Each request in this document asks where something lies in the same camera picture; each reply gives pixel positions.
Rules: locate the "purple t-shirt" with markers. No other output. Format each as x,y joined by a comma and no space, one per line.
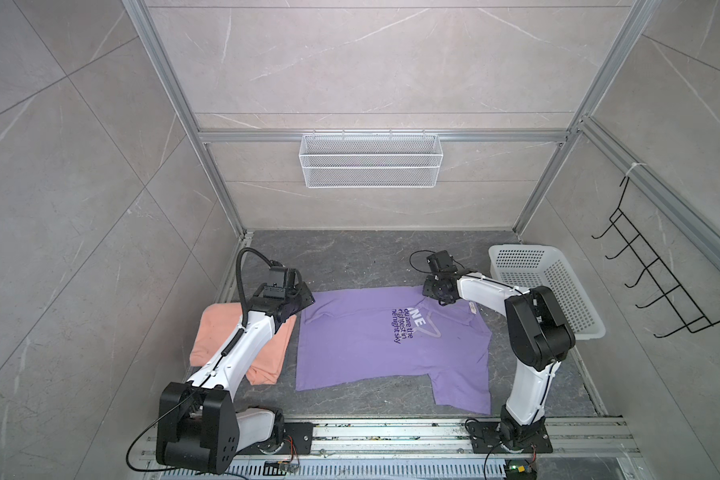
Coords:
360,334

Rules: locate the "pink folded t-shirt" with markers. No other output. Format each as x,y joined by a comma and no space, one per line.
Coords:
218,322

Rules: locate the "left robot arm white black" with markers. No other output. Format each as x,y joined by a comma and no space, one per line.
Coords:
198,426

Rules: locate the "black wire hook rack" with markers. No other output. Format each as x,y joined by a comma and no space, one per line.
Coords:
671,292

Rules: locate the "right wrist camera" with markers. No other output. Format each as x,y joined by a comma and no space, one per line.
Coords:
441,262

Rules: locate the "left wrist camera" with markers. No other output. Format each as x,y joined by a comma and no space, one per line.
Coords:
281,277

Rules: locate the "white plastic laundry basket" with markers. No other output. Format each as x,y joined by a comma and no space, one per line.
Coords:
538,265

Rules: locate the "aluminium rail base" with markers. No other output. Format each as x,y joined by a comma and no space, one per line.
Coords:
427,447

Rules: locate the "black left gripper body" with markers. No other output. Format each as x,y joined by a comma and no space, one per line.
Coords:
300,297

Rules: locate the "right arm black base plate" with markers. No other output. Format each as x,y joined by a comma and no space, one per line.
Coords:
500,436

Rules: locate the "aluminium frame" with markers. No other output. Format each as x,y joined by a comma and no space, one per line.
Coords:
688,220

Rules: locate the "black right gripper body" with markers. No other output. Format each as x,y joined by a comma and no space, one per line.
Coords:
432,289

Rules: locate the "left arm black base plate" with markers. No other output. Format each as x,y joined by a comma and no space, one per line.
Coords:
289,438

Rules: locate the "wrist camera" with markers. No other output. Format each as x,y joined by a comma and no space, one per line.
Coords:
441,262
281,277

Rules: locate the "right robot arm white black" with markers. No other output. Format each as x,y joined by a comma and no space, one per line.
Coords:
540,338

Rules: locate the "white wire mesh wall basket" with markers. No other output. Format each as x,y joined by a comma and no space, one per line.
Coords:
334,161

